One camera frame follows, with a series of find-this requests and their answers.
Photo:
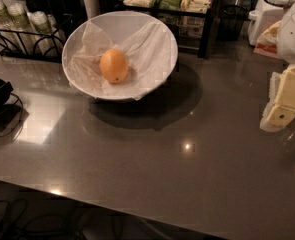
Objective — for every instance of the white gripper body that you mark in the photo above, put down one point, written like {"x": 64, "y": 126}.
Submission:
{"x": 293, "y": 37}

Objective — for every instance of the black shelf with packets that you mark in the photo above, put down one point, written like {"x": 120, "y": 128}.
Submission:
{"x": 180, "y": 8}

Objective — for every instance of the paper cup stack left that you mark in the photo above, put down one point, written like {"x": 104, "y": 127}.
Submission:
{"x": 6, "y": 24}

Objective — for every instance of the white bowl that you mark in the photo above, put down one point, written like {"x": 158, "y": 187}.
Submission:
{"x": 120, "y": 27}

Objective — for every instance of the paper cup stack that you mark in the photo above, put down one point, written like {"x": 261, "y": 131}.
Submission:
{"x": 41, "y": 24}
{"x": 6, "y": 24}
{"x": 22, "y": 26}

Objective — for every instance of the white appliance with bowls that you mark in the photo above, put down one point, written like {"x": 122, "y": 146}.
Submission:
{"x": 266, "y": 13}

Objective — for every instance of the paper cup stack right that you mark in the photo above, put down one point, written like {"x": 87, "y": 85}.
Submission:
{"x": 41, "y": 24}

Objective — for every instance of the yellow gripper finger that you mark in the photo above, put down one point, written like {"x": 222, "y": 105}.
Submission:
{"x": 280, "y": 110}

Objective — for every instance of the orange fruit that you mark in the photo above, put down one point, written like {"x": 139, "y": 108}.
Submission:
{"x": 114, "y": 66}

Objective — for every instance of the black pan on stand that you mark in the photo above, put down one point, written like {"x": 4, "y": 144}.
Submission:
{"x": 11, "y": 109}

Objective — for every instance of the paper cup stack middle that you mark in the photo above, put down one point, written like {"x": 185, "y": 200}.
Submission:
{"x": 22, "y": 26}

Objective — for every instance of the white cylinder cup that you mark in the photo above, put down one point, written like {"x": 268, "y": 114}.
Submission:
{"x": 91, "y": 0}

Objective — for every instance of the red white packet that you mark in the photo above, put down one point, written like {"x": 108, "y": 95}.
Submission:
{"x": 266, "y": 50}

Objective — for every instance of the white paper liner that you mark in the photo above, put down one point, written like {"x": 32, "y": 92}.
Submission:
{"x": 150, "y": 55}

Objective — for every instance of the black wire cup rack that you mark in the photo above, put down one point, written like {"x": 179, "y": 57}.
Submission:
{"x": 36, "y": 46}

